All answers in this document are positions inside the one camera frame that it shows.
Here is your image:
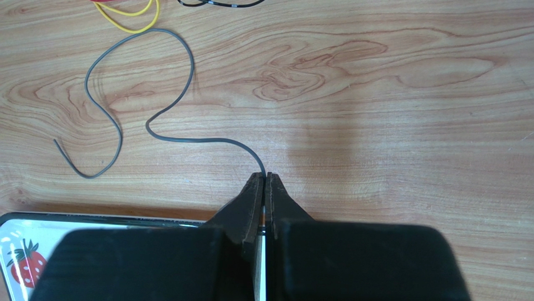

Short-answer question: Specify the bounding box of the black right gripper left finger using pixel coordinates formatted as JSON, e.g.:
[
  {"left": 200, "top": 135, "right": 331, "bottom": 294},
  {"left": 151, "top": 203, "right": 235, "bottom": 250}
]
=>
[{"left": 31, "top": 173, "right": 264, "bottom": 300}]

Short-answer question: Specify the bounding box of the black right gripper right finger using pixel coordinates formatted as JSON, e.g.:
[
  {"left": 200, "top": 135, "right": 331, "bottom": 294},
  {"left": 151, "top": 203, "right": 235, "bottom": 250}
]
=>
[{"left": 265, "top": 173, "right": 471, "bottom": 300}]

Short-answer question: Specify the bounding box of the grey wire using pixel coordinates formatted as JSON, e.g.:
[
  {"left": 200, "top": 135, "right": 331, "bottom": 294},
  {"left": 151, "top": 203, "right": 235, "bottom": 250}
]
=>
[{"left": 53, "top": 28, "right": 268, "bottom": 179}]

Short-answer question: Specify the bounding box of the strawberry print white tray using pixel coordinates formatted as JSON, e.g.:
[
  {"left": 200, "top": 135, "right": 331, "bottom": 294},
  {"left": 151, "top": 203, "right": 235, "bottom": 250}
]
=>
[{"left": 1, "top": 213, "right": 265, "bottom": 300}]

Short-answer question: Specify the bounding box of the black white-banded wire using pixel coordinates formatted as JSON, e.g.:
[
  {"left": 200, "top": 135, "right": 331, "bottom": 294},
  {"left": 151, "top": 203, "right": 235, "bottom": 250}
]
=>
[{"left": 175, "top": 0, "right": 266, "bottom": 9}]

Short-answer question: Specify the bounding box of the yellow wire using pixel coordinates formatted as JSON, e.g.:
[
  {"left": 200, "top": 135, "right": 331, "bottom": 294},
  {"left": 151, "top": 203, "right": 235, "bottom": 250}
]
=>
[{"left": 92, "top": 0, "right": 162, "bottom": 35}]

